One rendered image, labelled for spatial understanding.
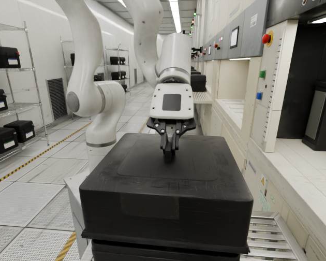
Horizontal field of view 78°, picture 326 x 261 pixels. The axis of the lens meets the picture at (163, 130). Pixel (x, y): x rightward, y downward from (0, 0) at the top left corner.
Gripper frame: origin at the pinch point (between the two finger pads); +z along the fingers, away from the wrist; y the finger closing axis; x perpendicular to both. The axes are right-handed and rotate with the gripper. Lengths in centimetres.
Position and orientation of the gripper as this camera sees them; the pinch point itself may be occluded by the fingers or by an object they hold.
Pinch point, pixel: (169, 144)
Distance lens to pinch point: 45.3
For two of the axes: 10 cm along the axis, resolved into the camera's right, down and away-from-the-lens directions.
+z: -0.8, 9.0, -4.4
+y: 9.9, 0.4, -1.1
